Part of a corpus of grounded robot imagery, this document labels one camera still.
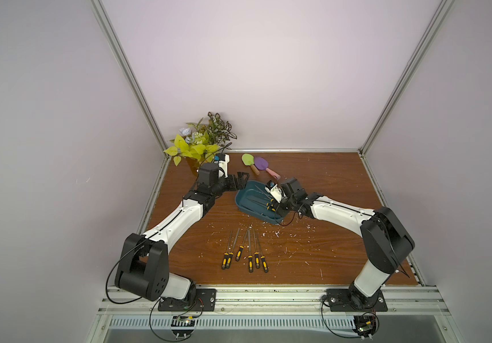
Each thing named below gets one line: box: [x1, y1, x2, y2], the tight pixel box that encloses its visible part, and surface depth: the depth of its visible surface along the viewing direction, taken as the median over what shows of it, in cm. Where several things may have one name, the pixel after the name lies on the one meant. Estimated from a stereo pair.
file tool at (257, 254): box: [253, 228, 261, 270], surface depth 83 cm
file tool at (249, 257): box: [247, 225, 254, 273], surface depth 82 cm
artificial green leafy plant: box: [163, 111, 238, 167], surface depth 96 cm
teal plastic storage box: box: [234, 180, 285, 224], surface depth 100 cm
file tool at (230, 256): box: [225, 227, 240, 269], surface depth 83 cm
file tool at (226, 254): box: [221, 229, 233, 271], surface depth 84 cm
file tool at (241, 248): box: [235, 226, 249, 262], surface depth 85 cm
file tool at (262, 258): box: [256, 233, 269, 273], surface depth 82 cm
